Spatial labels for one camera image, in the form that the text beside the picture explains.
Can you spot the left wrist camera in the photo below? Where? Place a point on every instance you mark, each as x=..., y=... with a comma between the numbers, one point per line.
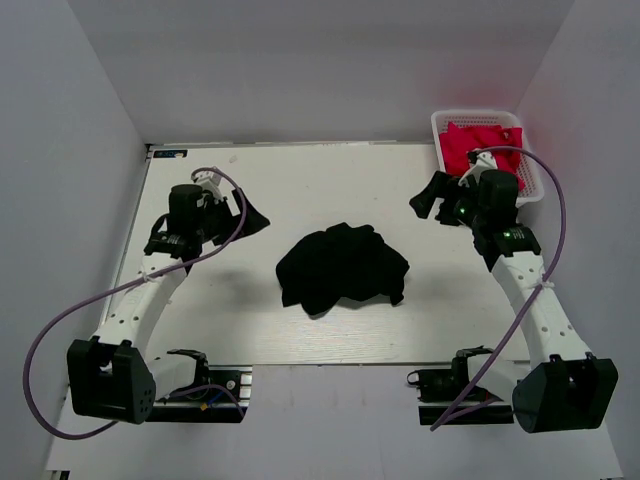
x=209, y=181

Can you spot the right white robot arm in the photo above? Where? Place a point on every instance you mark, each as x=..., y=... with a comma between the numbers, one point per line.
x=541, y=367

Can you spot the black t shirt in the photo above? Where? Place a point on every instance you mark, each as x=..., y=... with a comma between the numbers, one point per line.
x=340, y=262

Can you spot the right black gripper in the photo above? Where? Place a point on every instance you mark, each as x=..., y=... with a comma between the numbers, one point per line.
x=437, y=188

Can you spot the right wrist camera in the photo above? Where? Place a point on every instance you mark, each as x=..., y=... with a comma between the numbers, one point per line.
x=480, y=162

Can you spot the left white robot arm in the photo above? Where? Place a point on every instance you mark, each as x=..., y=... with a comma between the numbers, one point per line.
x=111, y=377

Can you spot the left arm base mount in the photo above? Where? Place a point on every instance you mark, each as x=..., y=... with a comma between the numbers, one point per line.
x=225, y=401

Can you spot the blue label sticker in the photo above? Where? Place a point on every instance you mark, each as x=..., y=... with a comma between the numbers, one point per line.
x=171, y=153

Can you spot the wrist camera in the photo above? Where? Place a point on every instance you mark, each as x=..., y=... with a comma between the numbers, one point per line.
x=480, y=162
x=209, y=181

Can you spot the red t shirt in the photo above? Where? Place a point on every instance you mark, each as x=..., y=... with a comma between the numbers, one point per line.
x=456, y=142

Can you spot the white plastic basket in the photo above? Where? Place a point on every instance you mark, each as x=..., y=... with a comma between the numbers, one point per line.
x=512, y=161

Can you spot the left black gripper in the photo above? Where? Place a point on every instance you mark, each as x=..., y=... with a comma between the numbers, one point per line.
x=253, y=221

